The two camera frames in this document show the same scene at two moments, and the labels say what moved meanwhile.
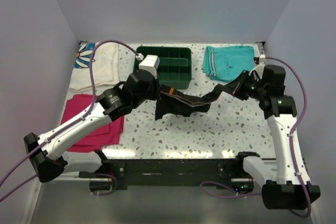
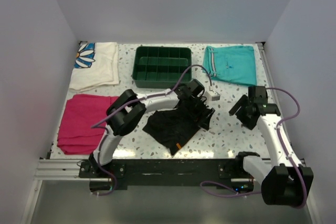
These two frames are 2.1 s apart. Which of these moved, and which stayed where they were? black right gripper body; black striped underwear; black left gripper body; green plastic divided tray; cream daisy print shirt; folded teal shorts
Moved: black right gripper body; black striped underwear; black left gripper body
Stayed: cream daisy print shirt; folded teal shorts; green plastic divided tray
